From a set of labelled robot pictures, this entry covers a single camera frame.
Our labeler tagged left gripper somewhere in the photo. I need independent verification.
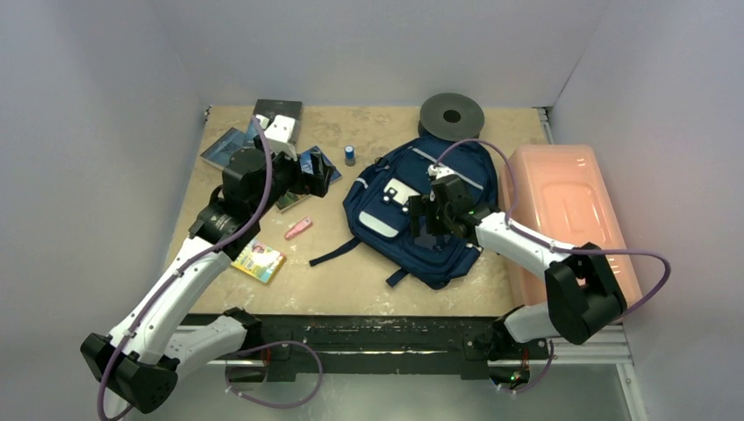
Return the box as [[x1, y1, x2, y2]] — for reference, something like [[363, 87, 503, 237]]
[[252, 134, 333, 218]]

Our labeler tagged navy blue student backpack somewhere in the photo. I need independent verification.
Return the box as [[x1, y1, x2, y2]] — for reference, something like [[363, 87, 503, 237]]
[[309, 135, 497, 290]]

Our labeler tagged pink eraser stick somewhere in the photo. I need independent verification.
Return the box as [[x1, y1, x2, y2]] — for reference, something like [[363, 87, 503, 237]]
[[283, 217, 313, 240]]

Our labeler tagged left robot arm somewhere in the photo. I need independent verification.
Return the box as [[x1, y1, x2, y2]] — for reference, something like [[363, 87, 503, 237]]
[[81, 148, 335, 419]]

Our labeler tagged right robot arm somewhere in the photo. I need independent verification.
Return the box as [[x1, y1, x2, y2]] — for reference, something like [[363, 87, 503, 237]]
[[407, 175, 627, 357]]

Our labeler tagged small blue capped bottle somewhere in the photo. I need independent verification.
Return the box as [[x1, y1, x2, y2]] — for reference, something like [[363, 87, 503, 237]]
[[344, 145, 356, 167]]

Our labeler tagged animal farm book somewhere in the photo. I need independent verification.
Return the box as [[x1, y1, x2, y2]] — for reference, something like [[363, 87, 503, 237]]
[[275, 146, 342, 212]]

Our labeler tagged dark cover book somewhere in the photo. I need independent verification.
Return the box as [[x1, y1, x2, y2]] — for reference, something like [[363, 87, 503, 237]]
[[254, 99, 304, 135]]

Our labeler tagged dark grey filament spool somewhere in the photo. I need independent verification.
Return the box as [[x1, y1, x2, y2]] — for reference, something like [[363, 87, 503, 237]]
[[418, 92, 485, 142]]

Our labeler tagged blue cover book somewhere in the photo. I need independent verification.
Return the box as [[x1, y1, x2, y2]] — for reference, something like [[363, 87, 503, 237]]
[[200, 127, 248, 170]]

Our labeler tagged colourful crayon box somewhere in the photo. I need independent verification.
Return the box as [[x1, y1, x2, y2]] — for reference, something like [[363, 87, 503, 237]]
[[232, 239, 286, 284]]

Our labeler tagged translucent orange plastic box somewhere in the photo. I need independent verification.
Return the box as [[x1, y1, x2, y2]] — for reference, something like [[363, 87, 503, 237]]
[[499, 144, 644, 324]]

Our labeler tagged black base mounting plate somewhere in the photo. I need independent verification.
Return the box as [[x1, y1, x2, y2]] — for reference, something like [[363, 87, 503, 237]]
[[213, 314, 548, 383]]

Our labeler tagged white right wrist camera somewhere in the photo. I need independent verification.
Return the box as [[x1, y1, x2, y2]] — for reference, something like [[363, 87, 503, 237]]
[[427, 164, 455, 182]]

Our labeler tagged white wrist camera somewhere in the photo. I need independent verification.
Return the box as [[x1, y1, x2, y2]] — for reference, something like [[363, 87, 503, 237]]
[[255, 114, 299, 161], [427, 164, 455, 182]]

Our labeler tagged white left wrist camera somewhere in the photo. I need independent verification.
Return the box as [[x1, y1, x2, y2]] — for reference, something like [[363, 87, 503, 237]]
[[255, 114, 299, 161]]

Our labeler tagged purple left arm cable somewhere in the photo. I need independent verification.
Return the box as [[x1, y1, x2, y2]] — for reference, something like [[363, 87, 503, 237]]
[[96, 116, 275, 421]]

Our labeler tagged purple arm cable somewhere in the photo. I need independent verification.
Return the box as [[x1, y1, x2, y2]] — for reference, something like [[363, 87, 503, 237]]
[[96, 116, 275, 421], [434, 138, 672, 319]]

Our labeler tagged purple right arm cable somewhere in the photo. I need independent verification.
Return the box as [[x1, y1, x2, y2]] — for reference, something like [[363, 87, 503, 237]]
[[434, 138, 672, 319]]

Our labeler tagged aluminium frame rail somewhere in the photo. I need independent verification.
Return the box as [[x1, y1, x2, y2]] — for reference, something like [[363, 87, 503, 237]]
[[174, 324, 649, 421]]

